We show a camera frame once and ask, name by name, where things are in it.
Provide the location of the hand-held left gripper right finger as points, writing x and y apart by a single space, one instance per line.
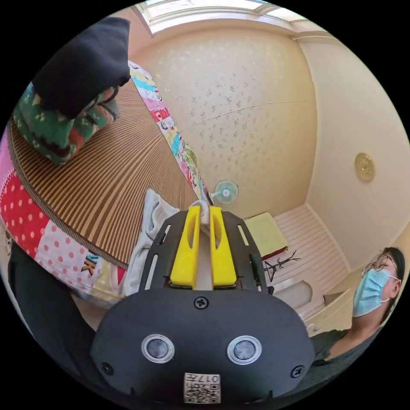
221 253

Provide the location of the pile of clothes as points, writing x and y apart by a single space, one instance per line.
64 128

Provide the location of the round gold wall clock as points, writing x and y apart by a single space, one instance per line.
364 167

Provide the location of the bed with striped woven mat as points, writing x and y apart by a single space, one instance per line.
96 192

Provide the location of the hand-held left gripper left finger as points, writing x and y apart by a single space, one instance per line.
185 253

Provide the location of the black coat stand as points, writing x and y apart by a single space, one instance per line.
278 265

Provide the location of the window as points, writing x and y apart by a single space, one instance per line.
205 11

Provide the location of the light blue electric fan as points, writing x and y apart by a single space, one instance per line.
226 191

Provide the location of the white long sleeve shirt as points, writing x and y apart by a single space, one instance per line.
153 217

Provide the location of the person's body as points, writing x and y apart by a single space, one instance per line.
336 352

